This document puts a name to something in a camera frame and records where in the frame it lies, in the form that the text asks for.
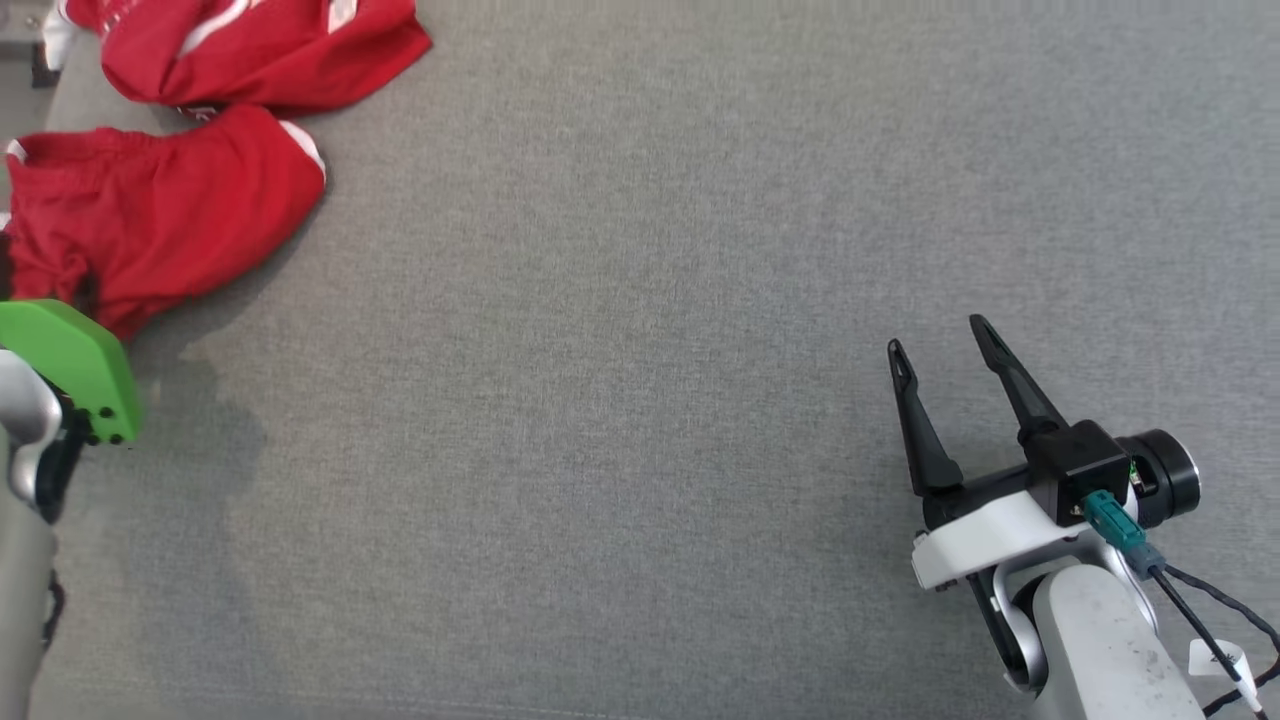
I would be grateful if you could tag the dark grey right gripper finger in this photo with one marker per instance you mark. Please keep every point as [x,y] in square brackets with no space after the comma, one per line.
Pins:
[925,450]
[1020,395]

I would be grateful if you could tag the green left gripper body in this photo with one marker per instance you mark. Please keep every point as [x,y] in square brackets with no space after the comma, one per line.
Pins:
[70,360]

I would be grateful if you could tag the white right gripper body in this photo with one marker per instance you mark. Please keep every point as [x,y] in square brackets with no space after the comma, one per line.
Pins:
[985,535]

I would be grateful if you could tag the plain red white-trimmed garment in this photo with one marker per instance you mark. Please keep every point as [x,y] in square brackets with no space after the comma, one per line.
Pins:
[150,210]

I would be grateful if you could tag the red jersey with lettering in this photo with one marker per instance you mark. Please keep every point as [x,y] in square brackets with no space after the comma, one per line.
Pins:
[280,60]

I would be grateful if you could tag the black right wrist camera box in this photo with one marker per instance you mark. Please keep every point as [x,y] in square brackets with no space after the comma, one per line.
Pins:
[1075,465]

